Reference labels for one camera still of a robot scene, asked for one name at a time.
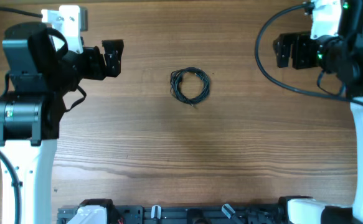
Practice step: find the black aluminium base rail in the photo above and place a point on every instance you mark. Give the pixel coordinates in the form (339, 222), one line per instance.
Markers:
(266, 213)

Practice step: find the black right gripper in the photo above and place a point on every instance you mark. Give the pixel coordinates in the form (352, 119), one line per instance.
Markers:
(307, 51)

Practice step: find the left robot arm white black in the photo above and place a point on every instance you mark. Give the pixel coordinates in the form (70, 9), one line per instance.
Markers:
(32, 106)

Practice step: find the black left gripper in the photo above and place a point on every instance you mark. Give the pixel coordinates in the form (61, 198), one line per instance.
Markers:
(98, 71)

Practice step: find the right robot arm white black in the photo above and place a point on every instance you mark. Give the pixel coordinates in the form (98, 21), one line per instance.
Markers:
(335, 44)

